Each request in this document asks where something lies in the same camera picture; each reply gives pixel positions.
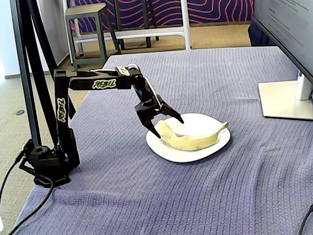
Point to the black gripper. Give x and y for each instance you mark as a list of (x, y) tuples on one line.
[(146, 112)]

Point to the yellow banana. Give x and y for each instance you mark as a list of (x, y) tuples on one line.
[(190, 142)]

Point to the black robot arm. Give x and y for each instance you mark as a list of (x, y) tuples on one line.
[(63, 137)]

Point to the white plate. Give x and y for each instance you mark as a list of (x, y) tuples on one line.
[(203, 122)]

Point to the blue woven tablecloth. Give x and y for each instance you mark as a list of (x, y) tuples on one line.
[(195, 73)]

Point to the black chair legs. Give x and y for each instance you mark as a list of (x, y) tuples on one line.
[(145, 22)]

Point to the purple red-wave panel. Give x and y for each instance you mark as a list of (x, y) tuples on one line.
[(215, 9)]

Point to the grey stool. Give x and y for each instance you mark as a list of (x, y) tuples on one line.
[(83, 11)]

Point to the black round floor cap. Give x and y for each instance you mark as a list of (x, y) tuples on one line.
[(19, 112)]

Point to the black tripod stand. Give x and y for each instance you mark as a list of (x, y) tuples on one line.
[(25, 61)]

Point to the monitor with silver stand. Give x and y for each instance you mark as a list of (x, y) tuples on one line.
[(283, 27)]

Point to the white table frame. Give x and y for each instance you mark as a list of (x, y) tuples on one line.
[(187, 24)]

